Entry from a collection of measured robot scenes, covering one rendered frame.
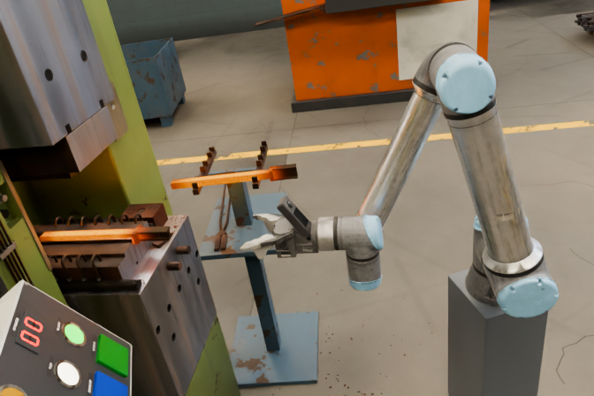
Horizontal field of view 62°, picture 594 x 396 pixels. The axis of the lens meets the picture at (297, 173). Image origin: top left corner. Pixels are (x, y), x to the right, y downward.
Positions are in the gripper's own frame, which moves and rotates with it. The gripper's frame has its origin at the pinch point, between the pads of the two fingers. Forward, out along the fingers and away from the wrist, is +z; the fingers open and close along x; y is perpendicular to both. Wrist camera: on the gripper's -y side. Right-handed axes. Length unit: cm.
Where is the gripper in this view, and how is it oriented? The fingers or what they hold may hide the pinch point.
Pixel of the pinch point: (245, 230)
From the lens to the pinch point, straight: 136.8
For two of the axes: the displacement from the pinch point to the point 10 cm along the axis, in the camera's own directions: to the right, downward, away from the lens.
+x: 1.5, -4.9, 8.6
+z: -9.8, 0.5, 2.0
